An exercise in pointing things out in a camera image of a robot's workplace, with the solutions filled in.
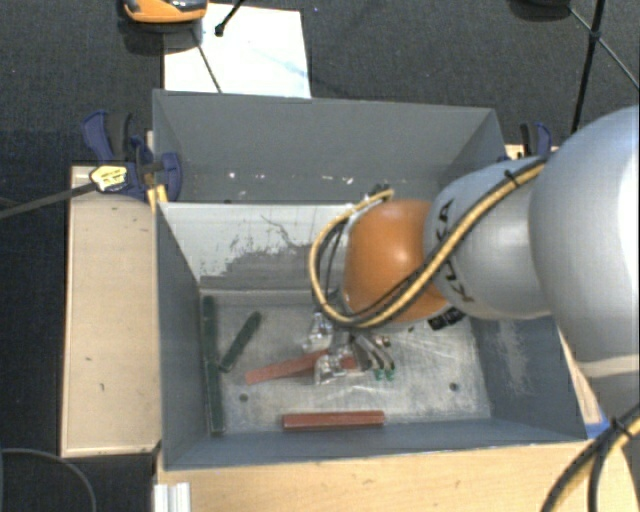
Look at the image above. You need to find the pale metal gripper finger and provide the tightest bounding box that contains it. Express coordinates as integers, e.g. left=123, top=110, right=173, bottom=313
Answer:
left=299, top=312, right=335, bottom=354
left=313, top=352, right=361, bottom=387

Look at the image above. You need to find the red-brown flat block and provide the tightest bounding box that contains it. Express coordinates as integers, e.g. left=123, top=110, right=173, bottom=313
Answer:
left=244, top=349, right=331, bottom=387
left=280, top=410, right=387, bottom=432

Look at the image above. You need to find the dark green flat block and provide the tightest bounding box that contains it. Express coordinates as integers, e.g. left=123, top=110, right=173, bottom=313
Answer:
left=217, top=310, right=263, bottom=374
left=203, top=360, right=227, bottom=436

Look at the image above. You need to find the grey metal bin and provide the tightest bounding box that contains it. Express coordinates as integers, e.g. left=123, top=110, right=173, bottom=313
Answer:
left=151, top=88, right=592, bottom=472

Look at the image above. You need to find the pale wood board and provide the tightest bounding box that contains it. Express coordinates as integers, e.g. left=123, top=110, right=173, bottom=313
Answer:
left=59, top=164, right=164, bottom=459

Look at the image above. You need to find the black cylinder on white bracket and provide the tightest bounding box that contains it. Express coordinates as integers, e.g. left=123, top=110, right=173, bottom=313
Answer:
left=427, top=305, right=466, bottom=331

